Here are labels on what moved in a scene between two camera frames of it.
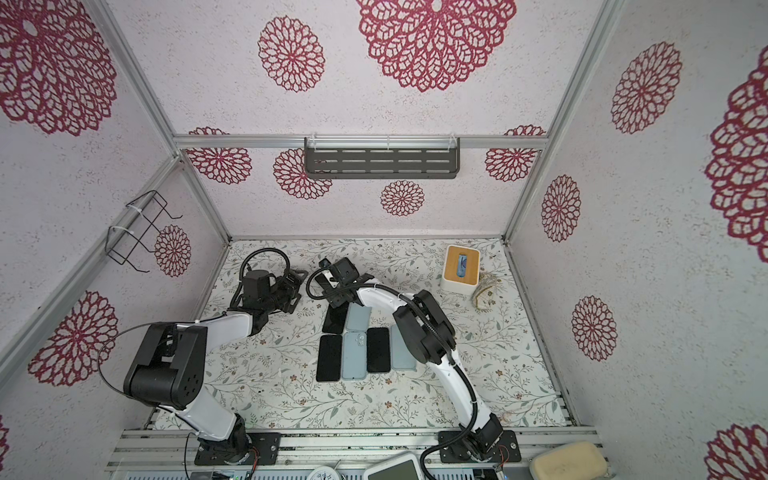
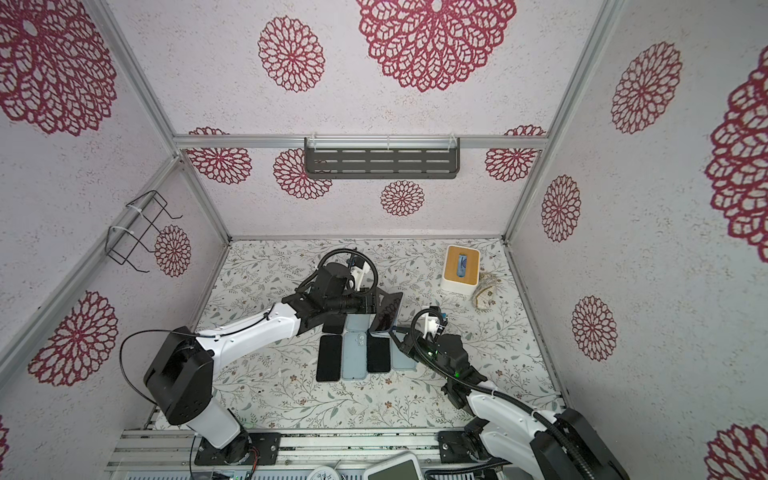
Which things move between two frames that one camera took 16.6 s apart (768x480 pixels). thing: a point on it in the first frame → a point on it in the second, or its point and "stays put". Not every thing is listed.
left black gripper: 291,287 → 368,307
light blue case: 401,356 stays put
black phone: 335,319 stays put
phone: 354,356 stays put
